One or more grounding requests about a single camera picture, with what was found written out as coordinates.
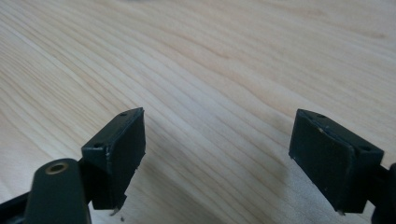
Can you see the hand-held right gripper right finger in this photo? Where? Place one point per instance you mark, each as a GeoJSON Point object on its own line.
{"type": "Point", "coordinates": [323, 161]}

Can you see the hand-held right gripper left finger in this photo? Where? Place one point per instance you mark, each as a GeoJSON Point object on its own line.
{"type": "Point", "coordinates": [120, 161]}

